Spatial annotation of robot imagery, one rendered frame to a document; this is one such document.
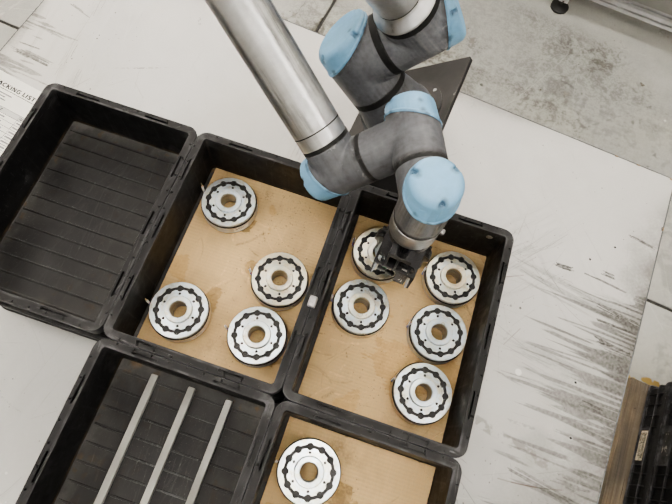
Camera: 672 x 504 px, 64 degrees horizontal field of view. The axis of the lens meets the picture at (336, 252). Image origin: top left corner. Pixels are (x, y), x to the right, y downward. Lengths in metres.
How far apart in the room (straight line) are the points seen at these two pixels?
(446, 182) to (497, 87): 1.73
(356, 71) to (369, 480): 0.71
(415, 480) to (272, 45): 0.71
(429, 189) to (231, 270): 0.47
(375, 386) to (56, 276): 0.61
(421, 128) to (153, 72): 0.84
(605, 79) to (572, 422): 1.73
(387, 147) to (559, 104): 1.75
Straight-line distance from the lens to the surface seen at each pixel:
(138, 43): 1.49
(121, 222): 1.09
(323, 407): 0.86
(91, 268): 1.08
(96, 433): 1.01
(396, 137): 0.75
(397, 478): 0.97
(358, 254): 0.99
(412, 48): 0.98
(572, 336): 1.25
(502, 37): 2.58
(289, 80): 0.76
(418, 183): 0.67
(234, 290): 1.00
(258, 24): 0.75
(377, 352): 0.98
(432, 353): 0.97
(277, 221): 1.04
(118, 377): 1.01
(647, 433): 1.90
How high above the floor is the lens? 1.79
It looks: 69 degrees down
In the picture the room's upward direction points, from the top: 11 degrees clockwise
